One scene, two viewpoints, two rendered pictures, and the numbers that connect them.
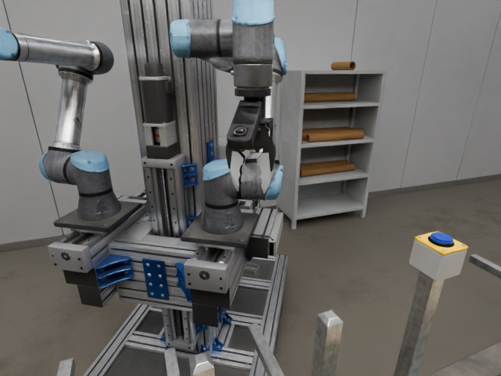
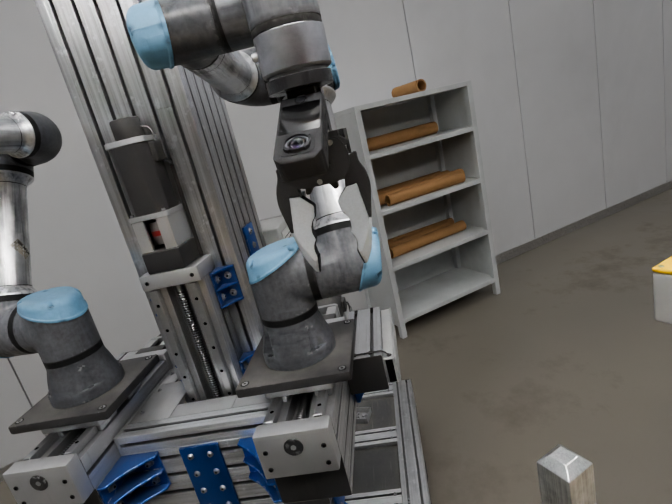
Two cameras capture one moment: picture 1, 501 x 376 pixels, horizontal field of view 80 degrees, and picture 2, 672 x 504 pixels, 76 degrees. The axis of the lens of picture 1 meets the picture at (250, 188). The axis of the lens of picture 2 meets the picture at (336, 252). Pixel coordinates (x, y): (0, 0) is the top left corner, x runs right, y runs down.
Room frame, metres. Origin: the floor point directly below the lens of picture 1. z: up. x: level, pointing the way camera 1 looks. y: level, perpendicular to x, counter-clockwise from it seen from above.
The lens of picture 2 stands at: (0.12, 0.03, 1.46)
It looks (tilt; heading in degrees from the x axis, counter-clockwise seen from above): 16 degrees down; 356
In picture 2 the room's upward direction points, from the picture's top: 14 degrees counter-clockwise
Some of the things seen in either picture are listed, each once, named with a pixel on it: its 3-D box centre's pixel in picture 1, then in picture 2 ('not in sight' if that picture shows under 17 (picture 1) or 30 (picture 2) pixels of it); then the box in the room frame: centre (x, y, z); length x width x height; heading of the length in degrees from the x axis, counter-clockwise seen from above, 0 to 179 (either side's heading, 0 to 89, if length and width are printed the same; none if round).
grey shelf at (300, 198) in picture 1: (326, 148); (417, 209); (3.12, -0.80, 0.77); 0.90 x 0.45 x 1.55; 108
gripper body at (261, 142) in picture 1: (253, 119); (313, 134); (0.62, -0.01, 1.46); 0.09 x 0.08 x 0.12; 168
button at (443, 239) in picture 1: (440, 239); not in sight; (0.54, -0.39, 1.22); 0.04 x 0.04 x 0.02
